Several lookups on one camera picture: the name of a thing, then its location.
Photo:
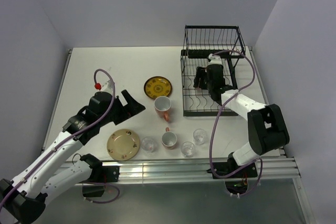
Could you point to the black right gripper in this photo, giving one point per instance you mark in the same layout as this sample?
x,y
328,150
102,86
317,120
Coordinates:
x,y
200,73

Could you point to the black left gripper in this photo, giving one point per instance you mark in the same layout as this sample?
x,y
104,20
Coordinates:
x,y
131,108

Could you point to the large pink floral mug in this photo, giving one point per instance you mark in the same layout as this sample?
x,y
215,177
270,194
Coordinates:
x,y
162,107

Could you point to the clear glass cup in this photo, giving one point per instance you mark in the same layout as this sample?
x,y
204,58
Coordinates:
x,y
199,136
188,149
149,145

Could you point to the small pink cup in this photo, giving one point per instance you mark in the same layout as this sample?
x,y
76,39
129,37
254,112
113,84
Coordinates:
x,y
169,139

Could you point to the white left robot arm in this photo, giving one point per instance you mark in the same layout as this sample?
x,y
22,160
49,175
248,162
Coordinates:
x,y
27,195

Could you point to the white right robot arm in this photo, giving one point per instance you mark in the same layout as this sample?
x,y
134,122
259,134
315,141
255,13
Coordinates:
x,y
267,130

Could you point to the beige floral plate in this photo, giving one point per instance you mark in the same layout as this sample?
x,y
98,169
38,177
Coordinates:
x,y
123,145

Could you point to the yellow patterned plate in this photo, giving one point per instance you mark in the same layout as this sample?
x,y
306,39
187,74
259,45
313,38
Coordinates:
x,y
157,86

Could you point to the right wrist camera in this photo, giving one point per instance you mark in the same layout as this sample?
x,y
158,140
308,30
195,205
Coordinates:
x,y
214,59

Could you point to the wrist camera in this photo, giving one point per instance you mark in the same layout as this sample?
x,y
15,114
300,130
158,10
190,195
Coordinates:
x,y
107,87
214,59

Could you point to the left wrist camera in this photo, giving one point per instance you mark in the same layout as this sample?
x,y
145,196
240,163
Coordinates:
x,y
107,87

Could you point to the black wire dish rack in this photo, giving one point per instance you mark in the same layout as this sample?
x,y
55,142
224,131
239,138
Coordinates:
x,y
199,42

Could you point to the aluminium mounting rail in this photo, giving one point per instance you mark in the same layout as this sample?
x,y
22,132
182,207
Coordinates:
x,y
192,170

